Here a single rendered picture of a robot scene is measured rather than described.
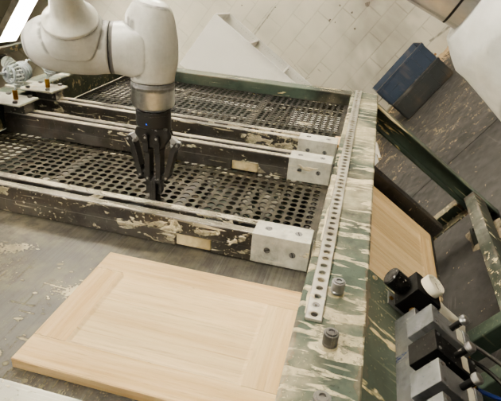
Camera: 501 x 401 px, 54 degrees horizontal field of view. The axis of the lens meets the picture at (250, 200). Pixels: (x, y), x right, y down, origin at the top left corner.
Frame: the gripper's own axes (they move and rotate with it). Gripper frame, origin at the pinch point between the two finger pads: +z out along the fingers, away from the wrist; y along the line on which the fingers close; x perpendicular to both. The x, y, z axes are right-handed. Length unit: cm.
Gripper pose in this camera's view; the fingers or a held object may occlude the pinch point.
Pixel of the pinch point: (155, 192)
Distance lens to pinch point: 115.1
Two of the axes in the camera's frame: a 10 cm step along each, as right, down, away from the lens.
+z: -0.7, 8.8, 4.7
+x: -2.4, 4.4, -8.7
